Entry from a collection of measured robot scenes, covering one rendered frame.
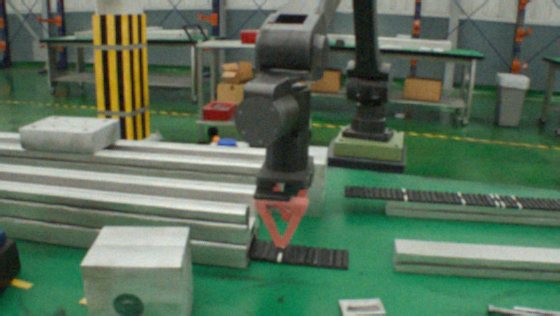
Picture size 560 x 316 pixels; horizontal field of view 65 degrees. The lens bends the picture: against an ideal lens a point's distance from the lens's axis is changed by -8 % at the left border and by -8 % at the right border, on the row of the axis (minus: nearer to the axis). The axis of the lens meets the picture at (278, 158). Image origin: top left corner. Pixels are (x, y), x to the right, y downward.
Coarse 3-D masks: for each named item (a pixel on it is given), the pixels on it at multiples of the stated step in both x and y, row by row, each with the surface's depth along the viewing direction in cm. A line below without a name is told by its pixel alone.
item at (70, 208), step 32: (0, 192) 66; (32, 192) 65; (64, 192) 64; (96, 192) 65; (128, 192) 70; (160, 192) 69; (192, 192) 69; (224, 192) 68; (0, 224) 67; (32, 224) 66; (64, 224) 67; (96, 224) 64; (128, 224) 64; (160, 224) 63; (192, 224) 62; (224, 224) 62; (256, 224) 69; (192, 256) 63; (224, 256) 63
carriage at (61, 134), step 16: (32, 128) 83; (48, 128) 83; (64, 128) 84; (80, 128) 84; (96, 128) 84; (112, 128) 89; (32, 144) 84; (48, 144) 83; (64, 144) 82; (80, 144) 82; (96, 144) 83
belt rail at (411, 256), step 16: (400, 240) 65; (400, 256) 62; (416, 256) 62; (432, 256) 61; (448, 256) 61; (464, 256) 61; (480, 256) 61; (496, 256) 61; (512, 256) 61; (528, 256) 61; (544, 256) 60; (416, 272) 62; (432, 272) 62; (448, 272) 62; (464, 272) 61; (480, 272) 61; (496, 272) 61; (512, 272) 60; (528, 272) 60; (544, 272) 60
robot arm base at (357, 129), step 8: (360, 104) 118; (360, 112) 116; (368, 112) 114; (376, 112) 114; (352, 120) 118; (360, 120) 115; (368, 120) 115; (376, 120) 115; (384, 120) 116; (344, 128) 120; (352, 128) 119; (360, 128) 116; (368, 128) 115; (376, 128) 115; (384, 128) 118; (344, 136) 118; (352, 136) 117; (360, 136) 116; (368, 136) 115; (376, 136) 114; (384, 136) 114; (392, 136) 119
